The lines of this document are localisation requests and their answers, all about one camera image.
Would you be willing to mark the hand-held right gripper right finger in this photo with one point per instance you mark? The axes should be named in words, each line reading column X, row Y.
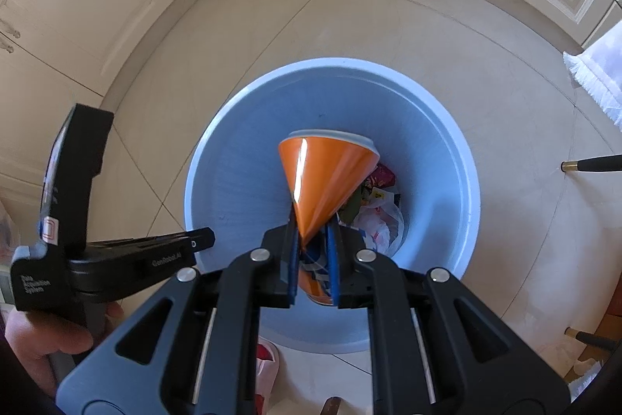
column 332, row 269

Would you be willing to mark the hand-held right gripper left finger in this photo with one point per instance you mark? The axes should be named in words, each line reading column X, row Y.
column 293, row 269

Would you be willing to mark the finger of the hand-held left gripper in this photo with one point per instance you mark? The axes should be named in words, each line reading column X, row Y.
column 146, row 257

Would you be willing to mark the white pink-printed plastic bag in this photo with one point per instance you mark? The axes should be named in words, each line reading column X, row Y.
column 381, row 225

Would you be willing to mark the crushed orange soda can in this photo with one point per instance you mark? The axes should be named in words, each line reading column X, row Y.
column 320, row 177

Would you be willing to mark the blue trash bin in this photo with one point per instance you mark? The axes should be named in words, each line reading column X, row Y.
column 233, row 181

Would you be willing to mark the person's left hand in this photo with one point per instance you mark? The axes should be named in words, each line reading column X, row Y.
column 43, row 337

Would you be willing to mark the red white plastic bag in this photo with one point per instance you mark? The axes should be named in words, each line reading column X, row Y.
column 267, row 364

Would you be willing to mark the cream base cabinets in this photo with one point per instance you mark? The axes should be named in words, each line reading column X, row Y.
column 73, row 6

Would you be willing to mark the black table leg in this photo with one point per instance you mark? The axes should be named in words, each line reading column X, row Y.
column 590, row 339
column 593, row 163

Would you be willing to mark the pink checked tablecloth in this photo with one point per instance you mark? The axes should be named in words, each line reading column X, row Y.
column 602, row 65

